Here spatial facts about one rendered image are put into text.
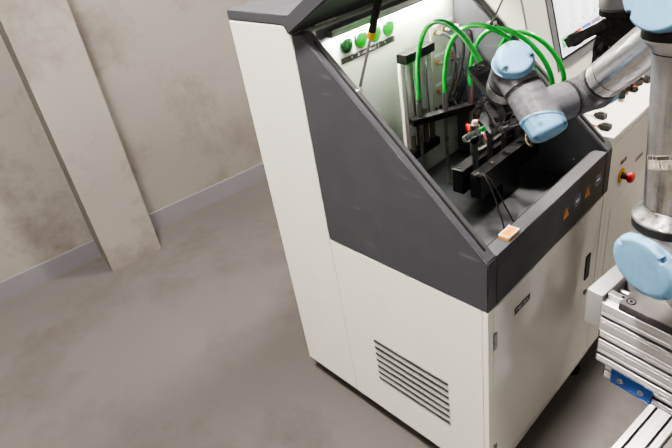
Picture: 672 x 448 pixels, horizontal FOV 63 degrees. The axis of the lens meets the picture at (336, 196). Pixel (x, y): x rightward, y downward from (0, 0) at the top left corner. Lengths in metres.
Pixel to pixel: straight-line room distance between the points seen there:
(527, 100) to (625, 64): 0.17
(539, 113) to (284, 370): 1.73
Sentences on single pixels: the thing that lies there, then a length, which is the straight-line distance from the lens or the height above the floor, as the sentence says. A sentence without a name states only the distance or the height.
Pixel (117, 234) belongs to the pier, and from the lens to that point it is 3.38.
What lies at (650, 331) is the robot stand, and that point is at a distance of 1.24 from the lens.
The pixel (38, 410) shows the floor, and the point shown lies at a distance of 2.86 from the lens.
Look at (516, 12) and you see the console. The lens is 1.90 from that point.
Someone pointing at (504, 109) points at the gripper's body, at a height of 1.31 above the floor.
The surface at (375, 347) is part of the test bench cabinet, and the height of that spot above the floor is 0.40.
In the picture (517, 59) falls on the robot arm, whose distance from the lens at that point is 1.12.
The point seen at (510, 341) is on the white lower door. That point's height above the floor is 0.60.
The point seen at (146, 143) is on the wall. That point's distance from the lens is 3.52.
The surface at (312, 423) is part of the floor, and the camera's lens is 2.30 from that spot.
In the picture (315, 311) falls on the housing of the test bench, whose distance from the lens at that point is 2.13.
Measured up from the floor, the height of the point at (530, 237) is 0.91.
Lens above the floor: 1.80
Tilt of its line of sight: 30 degrees down
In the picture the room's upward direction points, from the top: 10 degrees counter-clockwise
